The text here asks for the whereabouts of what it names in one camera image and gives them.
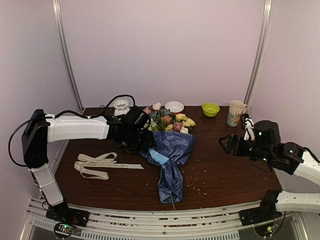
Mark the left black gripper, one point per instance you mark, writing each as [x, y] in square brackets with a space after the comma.
[149, 141]

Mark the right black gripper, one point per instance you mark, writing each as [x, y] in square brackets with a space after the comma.
[235, 145]

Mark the beige printed ribbon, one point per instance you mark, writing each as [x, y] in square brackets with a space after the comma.
[86, 165]

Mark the pink orange white flower stem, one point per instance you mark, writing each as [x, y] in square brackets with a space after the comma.
[176, 127]

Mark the dark blue wrapping paper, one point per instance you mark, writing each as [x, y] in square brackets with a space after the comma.
[178, 147]

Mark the light blue wrapping paper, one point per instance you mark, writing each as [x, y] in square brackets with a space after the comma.
[157, 157]

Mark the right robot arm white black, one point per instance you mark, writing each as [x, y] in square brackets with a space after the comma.
[296, 160]

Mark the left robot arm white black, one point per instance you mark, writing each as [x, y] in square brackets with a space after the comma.
[43, 129]

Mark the white ribbed ceramic vase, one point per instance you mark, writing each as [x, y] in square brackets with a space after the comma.
[121, 107]

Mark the white green leafy flower bunch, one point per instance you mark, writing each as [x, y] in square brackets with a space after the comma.
[154, 127]

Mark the blue pink flower bunch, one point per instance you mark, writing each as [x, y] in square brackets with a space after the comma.
[159, 114]

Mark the floral ceramic mug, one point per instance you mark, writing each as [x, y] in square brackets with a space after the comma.
[236, 109]

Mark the green plastic bowl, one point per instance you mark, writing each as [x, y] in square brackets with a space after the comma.
[210, 109]

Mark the white ceramic bowl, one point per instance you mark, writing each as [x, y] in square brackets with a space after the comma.
[174, 107]

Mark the yellow flower bunch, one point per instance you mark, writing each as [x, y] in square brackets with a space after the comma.
[186, 121]

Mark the right circuit board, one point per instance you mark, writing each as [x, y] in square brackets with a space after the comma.
[267, 230]

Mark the circuit board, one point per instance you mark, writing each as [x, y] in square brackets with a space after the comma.
[267, 230]
[63, 230]

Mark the left circuit board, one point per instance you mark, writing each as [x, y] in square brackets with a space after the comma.
[63, 230]

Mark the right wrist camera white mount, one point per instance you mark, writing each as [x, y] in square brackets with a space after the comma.
[247, 125]

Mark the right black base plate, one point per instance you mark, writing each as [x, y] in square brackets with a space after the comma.
[257, 215]

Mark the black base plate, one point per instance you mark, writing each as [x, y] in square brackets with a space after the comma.
[74, 217]
[257, 215]

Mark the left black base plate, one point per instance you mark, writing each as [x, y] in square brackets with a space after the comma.
[74, 217]

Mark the right aluminium corner post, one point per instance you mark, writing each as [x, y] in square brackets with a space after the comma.
[261, 47]

